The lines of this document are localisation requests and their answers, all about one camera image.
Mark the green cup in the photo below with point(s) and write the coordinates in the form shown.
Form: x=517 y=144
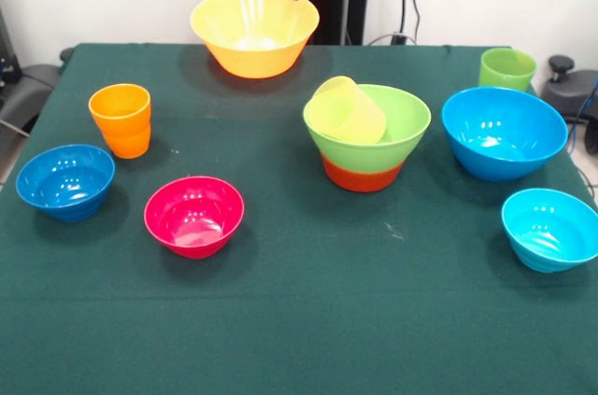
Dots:
x=507 y=75

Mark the green bowl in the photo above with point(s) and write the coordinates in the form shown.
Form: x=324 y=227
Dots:
x=402 y=152

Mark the small dark blue bowl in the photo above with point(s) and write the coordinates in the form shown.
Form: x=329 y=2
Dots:
x=65 y=194

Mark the black chair base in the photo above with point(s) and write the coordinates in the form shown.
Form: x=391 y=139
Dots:
x=567 y=91

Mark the orange cup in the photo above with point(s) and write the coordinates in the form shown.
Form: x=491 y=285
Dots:
x=121 y=129

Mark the large yellow-orange bowl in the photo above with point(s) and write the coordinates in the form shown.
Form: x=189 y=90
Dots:
x=254 y=59

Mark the grey chair base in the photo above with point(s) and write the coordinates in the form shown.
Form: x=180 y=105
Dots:
x=28 y=87

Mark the dark green tablecloth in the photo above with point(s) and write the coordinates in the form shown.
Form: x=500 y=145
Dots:
x=299 y=297

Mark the yellow cup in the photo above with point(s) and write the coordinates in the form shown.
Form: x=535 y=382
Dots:
x=345 y=110

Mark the red-orange bowl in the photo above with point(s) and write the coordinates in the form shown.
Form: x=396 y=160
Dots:
x=362 y=180

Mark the large blue bowl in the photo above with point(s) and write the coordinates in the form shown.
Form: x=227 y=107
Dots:
x=504 y=157

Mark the pink bowl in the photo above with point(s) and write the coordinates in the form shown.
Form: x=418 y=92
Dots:
x=194 y=236

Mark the small light blue bowl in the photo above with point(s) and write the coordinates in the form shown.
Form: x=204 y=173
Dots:
x=546 y=245

